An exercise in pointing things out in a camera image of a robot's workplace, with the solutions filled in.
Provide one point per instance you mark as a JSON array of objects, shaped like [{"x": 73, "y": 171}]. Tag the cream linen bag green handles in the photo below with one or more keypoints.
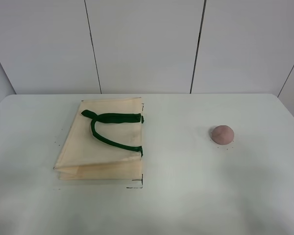
[{"x": 104, "y": 141}]

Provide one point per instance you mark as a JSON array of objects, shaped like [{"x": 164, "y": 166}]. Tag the pink peach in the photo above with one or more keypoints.
[{"x": 222, "y": 134}]

